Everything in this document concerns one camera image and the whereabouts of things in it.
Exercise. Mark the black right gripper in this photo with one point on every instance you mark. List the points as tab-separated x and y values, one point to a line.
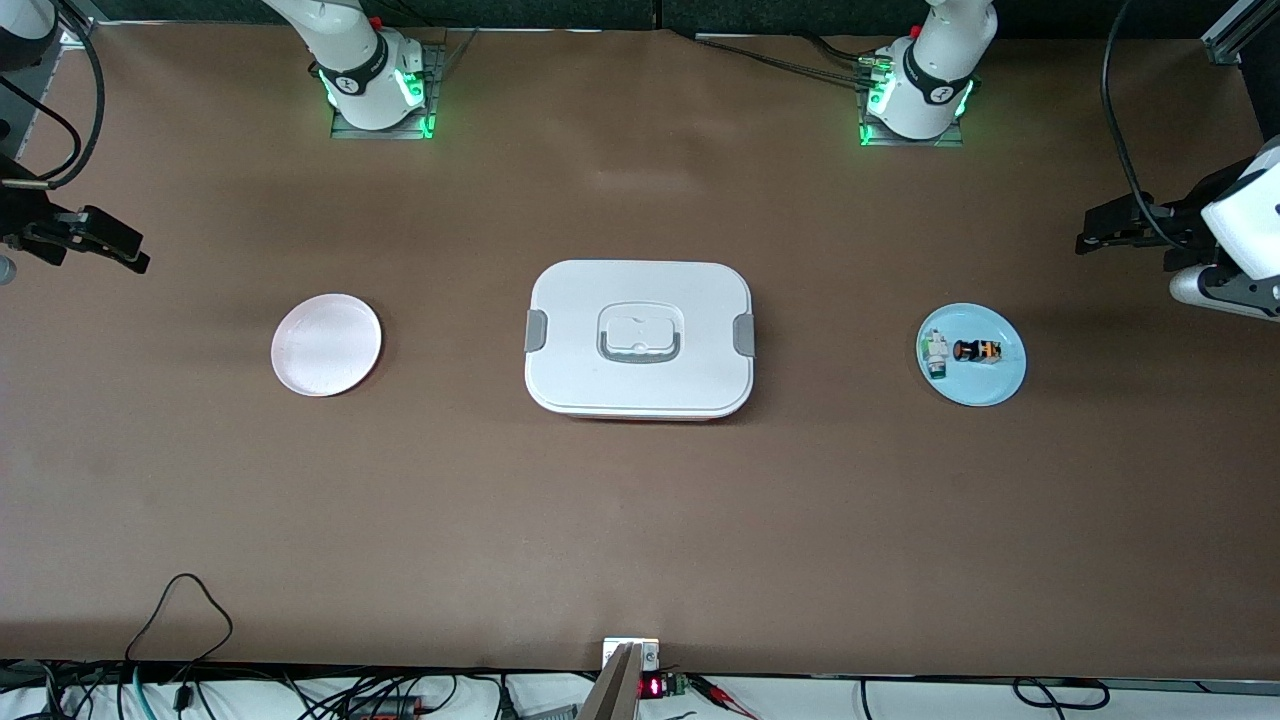
22	222

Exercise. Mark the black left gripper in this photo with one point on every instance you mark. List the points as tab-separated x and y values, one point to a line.
1186	222

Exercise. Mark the orange black push-button switch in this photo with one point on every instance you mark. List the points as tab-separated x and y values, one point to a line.
978	351

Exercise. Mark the light blue round plate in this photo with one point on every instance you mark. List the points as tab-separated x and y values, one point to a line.
985	385

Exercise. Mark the pink round plate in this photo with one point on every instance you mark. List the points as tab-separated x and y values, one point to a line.
326	345

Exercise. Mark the red black clip leads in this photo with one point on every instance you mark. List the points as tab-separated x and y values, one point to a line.
715	690

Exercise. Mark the red digit display module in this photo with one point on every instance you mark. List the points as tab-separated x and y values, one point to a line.
652	687

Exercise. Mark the green white push-button switch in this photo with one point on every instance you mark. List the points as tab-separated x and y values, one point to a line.
936	355

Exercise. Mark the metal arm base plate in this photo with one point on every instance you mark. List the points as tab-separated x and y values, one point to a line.
428	128
872	138

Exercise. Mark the small white mount bracket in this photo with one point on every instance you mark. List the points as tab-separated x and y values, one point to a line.
650	655

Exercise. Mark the aluminium camera mount bar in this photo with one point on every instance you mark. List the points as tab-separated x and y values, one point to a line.
612	690

